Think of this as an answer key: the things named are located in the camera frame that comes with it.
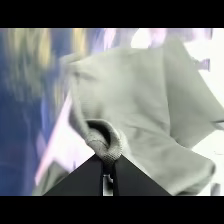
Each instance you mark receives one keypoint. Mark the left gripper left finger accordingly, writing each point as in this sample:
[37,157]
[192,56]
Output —
[83,180]

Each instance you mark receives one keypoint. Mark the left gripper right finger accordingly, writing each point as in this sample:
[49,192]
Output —
[136,181]

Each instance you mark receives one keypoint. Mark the olive green garment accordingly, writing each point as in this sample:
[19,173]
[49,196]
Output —
[133,100]

